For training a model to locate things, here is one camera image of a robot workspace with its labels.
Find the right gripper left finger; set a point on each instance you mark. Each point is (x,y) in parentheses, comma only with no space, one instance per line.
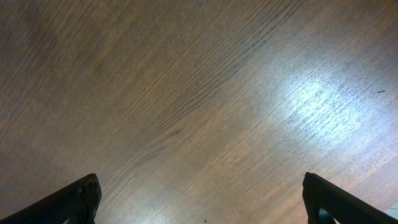
(76,203)

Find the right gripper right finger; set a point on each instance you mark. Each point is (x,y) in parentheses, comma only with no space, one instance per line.
(327,203)

